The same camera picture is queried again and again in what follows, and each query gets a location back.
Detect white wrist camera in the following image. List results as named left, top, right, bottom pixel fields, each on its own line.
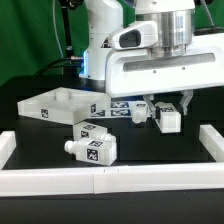
left=108, top=21, right=158, bottom=50

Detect black pole stand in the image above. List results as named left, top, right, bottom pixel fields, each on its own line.
left=59, top=0, right=84, bottom=77

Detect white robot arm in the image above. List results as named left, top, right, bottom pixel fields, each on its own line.
left=80, top=0, right=224, bottom=111

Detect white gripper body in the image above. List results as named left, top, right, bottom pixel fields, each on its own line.
left=106, top=33, right=224, bottom=98

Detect white U-shaped fence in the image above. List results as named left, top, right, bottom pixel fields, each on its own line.
left=0, top=125, right=224, bottom=197

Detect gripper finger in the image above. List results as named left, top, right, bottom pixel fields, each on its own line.
left=143, top=94, right=157, bottom=120
left=180, top=90, right=193, bottom=116

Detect paper sheet with markers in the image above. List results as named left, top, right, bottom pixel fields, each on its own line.
left=91, top=101, right=146, bottom=119

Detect black cables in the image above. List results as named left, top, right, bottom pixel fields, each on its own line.
left=34, top=57, right=84, bottom=76

